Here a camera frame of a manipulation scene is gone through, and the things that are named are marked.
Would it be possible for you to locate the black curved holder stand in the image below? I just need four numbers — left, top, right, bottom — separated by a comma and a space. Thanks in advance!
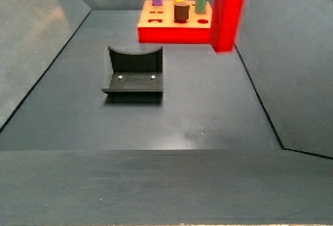
101, 48, 164, 103

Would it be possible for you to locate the red foam peg board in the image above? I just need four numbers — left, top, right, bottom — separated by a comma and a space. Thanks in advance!
137, 0, 212, 44

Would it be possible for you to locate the brown pentagon peg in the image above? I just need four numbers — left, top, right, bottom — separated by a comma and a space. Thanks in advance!
173, 1, 189, 22

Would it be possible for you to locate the red arch block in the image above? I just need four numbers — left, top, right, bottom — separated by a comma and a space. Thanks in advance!
211, 0, 244, 53

